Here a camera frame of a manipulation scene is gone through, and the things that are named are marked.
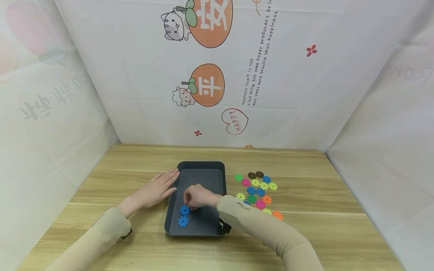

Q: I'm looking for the person's right hand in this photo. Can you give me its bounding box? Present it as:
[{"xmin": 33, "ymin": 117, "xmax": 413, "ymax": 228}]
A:
[{"xmin": 183, "ymin": 184, "xmax": 221, "ymax": 211}]

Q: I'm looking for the person's left hand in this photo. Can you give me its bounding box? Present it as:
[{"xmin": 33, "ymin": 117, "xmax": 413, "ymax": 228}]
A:
[{"xmin": 126, "ymin": 169, "xmax": 180, "ymax": 219}]

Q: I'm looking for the person's left forearm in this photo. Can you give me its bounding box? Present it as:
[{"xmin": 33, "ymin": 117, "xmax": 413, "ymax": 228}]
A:
[{"xmin": 46, "ymin": 206, "xmax": 133, "ymax": 271}]

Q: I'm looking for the person's right forearm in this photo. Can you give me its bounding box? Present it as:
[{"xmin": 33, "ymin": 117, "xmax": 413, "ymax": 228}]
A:
[{"xmin": 216, "ymin": 195, "xmax": 324, "ymax": 271}]

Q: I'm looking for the dark grey plastic tray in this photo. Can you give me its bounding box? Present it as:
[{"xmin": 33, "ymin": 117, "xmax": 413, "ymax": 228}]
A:
[{"xmin": 164, "ymin": 161, "xmax": 227, "ymax": 238}]

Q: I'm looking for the pile of coloured snowflake discs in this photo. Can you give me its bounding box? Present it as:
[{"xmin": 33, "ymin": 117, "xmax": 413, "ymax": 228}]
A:
[{"xmin": 234, "ymin": 171, "xmax": 284, "ymax": 220}]

